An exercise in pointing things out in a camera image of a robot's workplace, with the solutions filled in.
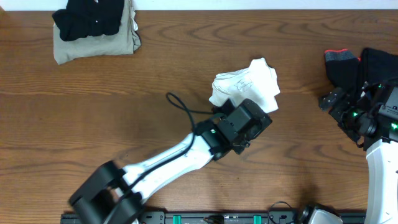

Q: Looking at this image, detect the white t-shirt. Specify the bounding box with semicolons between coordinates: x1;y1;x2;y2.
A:
209;58;280;113

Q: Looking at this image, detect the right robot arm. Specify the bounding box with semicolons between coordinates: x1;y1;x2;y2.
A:
318;83;397;223

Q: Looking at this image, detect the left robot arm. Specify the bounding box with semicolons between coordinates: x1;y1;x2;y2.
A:
69;99;272;224

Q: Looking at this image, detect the black garment with red trim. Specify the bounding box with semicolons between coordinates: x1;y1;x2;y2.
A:
324;49;360;94

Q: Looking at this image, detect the black garment right edge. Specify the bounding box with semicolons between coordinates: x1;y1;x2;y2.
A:
357;48;397;88

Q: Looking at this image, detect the folded khaki garment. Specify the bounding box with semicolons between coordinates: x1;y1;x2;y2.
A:
53;0;141;65

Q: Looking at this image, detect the folded black garment on stack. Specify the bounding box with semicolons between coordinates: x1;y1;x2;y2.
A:
52;0;125;42

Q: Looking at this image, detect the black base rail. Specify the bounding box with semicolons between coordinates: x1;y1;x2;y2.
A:
60;201;366;224

